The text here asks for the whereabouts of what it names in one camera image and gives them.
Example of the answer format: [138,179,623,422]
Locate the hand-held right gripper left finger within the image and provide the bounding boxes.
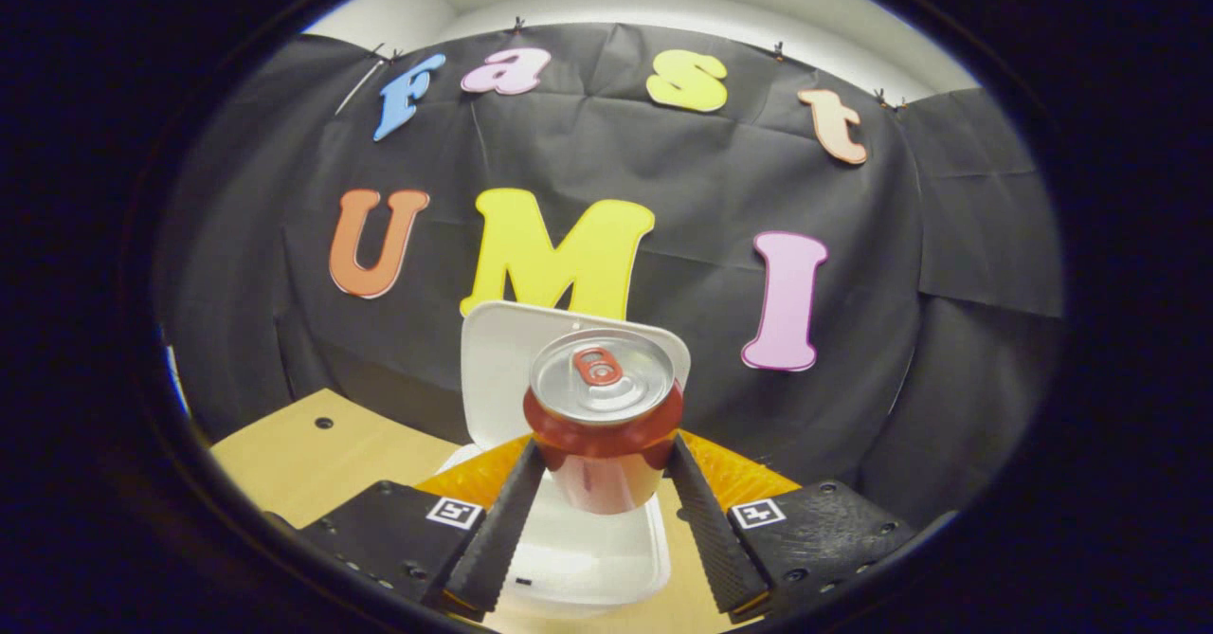
[301,433,549,616]

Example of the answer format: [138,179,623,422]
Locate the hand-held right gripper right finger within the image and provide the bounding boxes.
[666,430,918,623]

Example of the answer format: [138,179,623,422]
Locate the red pop can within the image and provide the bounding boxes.
[522,328,685,516]

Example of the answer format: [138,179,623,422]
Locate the white desktop garbage bin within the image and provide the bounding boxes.
[436,300,692,618]

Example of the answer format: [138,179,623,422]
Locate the wooden desktop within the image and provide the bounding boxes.
[208,388,750,634]

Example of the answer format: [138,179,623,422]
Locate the black backdrop cloth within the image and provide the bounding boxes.
[152,23,1064,521]

